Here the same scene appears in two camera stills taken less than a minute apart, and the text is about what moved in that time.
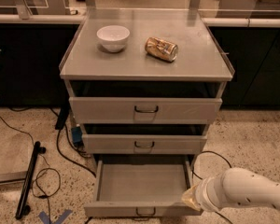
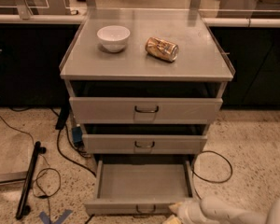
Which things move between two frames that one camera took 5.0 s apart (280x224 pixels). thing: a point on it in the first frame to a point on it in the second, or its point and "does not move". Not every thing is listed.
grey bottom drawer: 148,188 does not move
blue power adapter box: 77,135 does not move
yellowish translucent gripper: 203,195 to 189,209
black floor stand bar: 22,208 does not move
